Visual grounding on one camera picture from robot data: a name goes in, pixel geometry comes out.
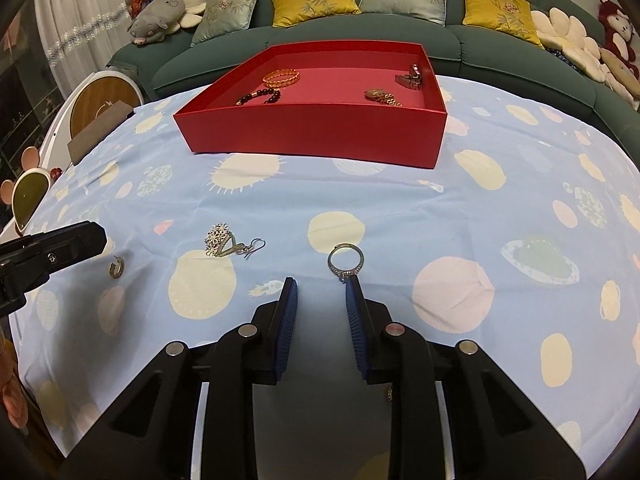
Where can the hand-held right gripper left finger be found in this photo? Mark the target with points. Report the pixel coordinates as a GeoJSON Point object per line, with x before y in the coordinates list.
{"type": "Point", "coordinates": [287, 330]}

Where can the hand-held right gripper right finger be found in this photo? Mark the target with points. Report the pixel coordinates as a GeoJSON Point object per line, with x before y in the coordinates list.
{"type": "Point", "coordinates": [355, 330]}

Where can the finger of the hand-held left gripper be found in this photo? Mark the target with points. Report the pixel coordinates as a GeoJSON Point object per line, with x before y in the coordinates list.
{"type": "Point", "coordinates": [65, 247]}

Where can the gold hoop earring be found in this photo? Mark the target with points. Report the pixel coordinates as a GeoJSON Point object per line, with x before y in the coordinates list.
{"type": "Point", "coordinates": [119, 270]}

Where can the red cardboard box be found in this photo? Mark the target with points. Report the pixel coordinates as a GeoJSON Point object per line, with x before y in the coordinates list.
{"type": "Point", "coordinates": [310, 130]}

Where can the gold wristwatch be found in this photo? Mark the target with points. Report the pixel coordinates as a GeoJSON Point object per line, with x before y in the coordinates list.
{"type": "Point", "coordinates": [375, 94]}

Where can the silver wristwatch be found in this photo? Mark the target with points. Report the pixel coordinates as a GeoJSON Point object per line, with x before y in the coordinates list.
{"type": "Point", "coordinates": [412, 77]}

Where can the white mirror with round ears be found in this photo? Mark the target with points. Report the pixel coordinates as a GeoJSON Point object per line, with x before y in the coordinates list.
{"type": "Point", "coordinates": [27, 195]}

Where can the small gold pendant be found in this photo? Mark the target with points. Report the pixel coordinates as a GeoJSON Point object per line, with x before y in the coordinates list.
{"type": "Point", "coordinates": [389, 394]}

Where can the snowflake drop earring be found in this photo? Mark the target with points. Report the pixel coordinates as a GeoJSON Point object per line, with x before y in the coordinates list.
{"type": "Point", "coordinates": [217, 237]}

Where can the light blue printed tablecloth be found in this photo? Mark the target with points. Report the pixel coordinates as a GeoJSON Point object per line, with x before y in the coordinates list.
{"type": "Point", "coordinates": [400, 210]}

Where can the dark display cabinet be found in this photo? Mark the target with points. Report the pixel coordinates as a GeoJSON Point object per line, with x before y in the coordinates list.
{"type": "Point", "coordinates": [25, 110]}

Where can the white device with wooden disc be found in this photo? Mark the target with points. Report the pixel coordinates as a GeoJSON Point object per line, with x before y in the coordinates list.
{"type": "Point", "coordinates": [95, 105]}

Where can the white sheer curtain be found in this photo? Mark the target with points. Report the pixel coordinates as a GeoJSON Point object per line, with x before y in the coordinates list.
{"type": "Point", "coordinates": [80, 25]}

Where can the grey pig plush toy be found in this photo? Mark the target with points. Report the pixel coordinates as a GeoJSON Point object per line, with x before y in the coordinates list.
{"type": "Point", "coordinates": [160, 17]}

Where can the green sofa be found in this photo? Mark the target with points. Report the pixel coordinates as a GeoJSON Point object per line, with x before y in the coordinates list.
{"type": "Point", "coordinates": [350, 27]}

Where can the dark blue patterned cushion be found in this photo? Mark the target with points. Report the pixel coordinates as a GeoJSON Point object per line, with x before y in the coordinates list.
{"type": "Point", "coordinates": [562, 57]}

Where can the cream flower-shaped cushion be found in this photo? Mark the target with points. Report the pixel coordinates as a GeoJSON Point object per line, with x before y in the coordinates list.
{"type": "Point", "coordinates": [565, 30]}

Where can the beige cookie-shaped plush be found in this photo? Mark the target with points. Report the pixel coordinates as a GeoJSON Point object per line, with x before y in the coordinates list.
{"type": "Point", "coordinates": [620, 67]}

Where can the red monkey plush toy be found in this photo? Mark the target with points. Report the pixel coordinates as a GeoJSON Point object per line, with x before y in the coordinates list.
{"type": "Point", "coordinates": [620, 25]}

